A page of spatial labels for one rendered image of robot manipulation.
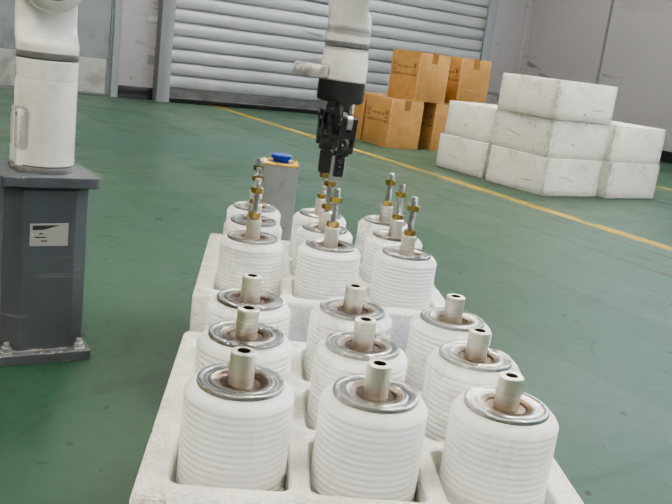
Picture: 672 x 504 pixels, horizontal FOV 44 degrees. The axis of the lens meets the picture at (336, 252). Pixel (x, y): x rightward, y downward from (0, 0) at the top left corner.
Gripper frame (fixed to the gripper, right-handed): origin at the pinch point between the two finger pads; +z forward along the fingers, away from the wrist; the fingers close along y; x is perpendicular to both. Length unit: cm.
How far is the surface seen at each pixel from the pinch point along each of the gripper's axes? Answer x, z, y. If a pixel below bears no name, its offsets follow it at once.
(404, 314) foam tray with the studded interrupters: -7.2, 17.4, -21.8
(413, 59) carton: -160, -23, 359
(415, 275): -9.1, 12.1, -19.3
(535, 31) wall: -383, -67, 602
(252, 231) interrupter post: 14.1, 9.0, -10.4
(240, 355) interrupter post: 26, 8, -63
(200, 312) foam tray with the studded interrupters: 21.5, 20.2, -15.5
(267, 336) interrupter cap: 21, 10, -52
